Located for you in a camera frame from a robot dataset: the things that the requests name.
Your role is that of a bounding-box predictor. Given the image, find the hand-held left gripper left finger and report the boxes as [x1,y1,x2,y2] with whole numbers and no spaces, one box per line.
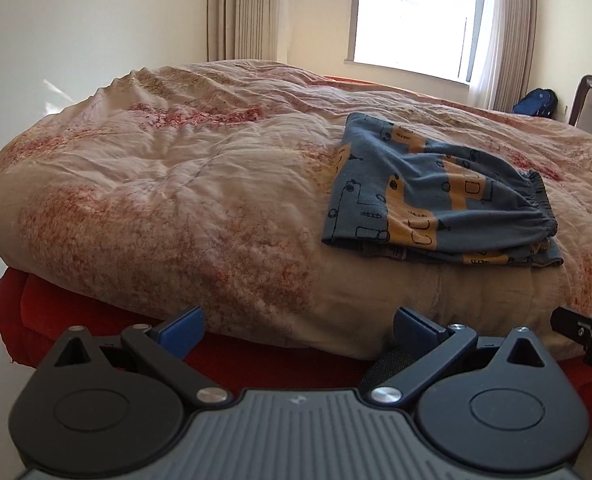
[51,304,232,409]

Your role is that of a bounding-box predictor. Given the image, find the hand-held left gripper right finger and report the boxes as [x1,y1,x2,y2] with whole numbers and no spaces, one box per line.
[367,306,553,407]

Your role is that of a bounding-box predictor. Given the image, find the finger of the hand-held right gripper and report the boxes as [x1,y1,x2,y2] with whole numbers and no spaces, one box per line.
[550,305,592,347]

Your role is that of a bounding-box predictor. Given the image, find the blue patterned pants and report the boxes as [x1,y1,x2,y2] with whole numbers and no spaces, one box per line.
[320,112,566,270]

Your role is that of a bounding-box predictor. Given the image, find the red bed sheet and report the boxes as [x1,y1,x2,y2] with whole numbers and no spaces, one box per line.
[0,74,592,432]

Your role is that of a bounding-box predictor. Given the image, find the beige and red floral duvet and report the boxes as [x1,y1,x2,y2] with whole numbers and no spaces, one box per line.
[0,59,592,362]

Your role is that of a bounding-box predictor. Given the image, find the blue backpack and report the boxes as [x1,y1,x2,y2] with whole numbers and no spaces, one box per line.
[513,88,560,120]

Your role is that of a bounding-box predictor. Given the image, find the beige curtain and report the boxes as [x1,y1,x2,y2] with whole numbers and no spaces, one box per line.
[205,0,298,67]
[468,0,548,114]

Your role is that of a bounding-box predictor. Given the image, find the window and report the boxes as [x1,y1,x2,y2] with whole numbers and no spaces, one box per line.
[345,0,498,86]

